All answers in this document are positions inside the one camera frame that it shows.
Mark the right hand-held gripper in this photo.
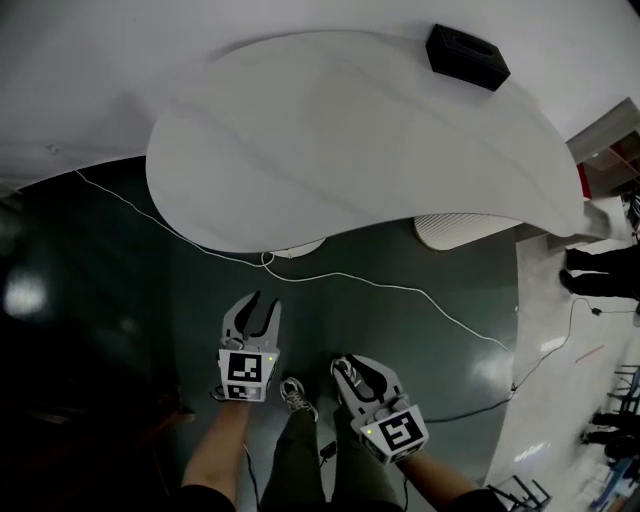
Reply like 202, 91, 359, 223
332, 354, 431, 467

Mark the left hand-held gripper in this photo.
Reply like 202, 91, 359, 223
217, 290, 282, 403

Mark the white curved desk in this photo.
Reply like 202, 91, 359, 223
145, 29, 587, 262

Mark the person's right forearm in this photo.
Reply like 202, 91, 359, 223
396, 451, 475, 502

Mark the person's left forearm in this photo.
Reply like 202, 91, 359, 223
181, 398, 252, 494

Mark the person's right grey shoe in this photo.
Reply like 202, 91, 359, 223
330, 353, 363, 397

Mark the person's grey shoe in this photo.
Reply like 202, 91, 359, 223
330, 353, 363, 397
279, 376, 320, 423

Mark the person's left grey shoe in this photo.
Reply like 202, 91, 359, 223
279, 376, 320, 423

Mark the person's right leg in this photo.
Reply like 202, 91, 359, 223
324, 399, 402, 512

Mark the person's leg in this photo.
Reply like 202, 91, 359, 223
324, 399, 402, 512
259, 407, 327, 512

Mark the person's left leg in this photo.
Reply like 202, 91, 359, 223
259, 407, 327, 512

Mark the dark brown wooden furniture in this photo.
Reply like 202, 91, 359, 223
0, 383, 198, 512

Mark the black metal rack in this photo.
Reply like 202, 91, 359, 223
486, 473, 552, 512

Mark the person's black shirt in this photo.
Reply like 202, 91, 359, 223
177, 480, 507, 512

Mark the black metal chair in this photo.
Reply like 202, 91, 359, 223
605, 363, 640, 417

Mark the black tissue box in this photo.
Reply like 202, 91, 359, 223
425, 23, 512, 93

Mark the white floor cable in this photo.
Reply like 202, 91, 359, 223
73, 169, 517, 355

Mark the blue metal frame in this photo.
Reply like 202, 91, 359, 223
597, 455, 640, 502

